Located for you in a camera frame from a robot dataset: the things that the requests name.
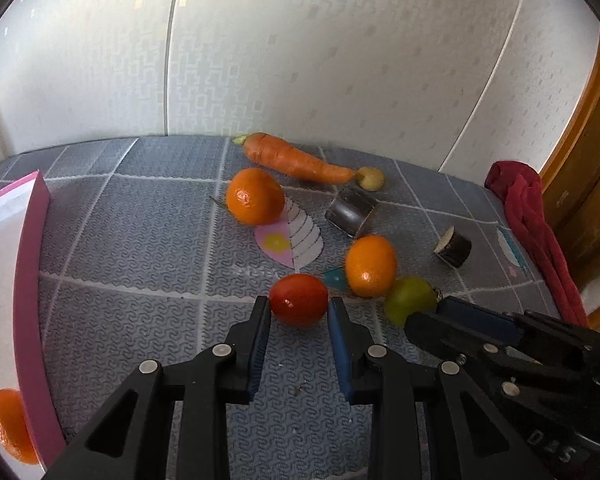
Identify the red cloth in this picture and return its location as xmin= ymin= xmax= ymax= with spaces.
xmin=484 ymin=161 xmax=590 ymax=328

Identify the green apple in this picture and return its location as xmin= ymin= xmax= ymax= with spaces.
xmin=384 ymin=276 xmax=439 ymax=325

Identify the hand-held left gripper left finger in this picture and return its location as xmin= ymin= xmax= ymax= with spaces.
xmin=45 ymin=296 xmax=271 ymax=480

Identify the wooden furniture frame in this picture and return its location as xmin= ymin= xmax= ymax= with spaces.
xmin=540 ymin=25 xmax=600 ymax=331

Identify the grey patterned bed sheet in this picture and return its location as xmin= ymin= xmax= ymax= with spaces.
xmin=0 ymin=135 xmax=600 ymax=480

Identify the small yellow potato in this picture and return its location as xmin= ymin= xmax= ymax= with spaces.
xmin=356 ymin=166 xmax=385 ymax=192

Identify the pink and white box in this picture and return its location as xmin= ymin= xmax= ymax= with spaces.
xmin=0 ymin=171 xmax=68 ymax=480

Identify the red tomato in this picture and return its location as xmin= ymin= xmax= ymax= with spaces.
xmin=269 ymin=273 xmax=329 ymax=328

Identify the orange with stem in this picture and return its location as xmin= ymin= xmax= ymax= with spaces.
xmin=225 ymin=167 xmax=285 ymax=227

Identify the dark eggplant piece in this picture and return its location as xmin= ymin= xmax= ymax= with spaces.
xmin=325 ymin=185 xmax=379 ymax=239
xmin=433 ymin=226 xmax=473 ymax=268

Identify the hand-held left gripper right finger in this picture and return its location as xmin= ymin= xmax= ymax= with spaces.
xmin=327 ymin=296 xmax=545 ymax=480

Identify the carrot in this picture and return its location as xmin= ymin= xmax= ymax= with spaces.
xmin=232 ymin=132 xmax=358 ymax=184

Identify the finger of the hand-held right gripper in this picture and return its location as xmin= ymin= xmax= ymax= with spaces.
xmin=405 ymin=312 xmax=600 ymax=402
xmin=437 ymin=296 xmax=600 ymax=377

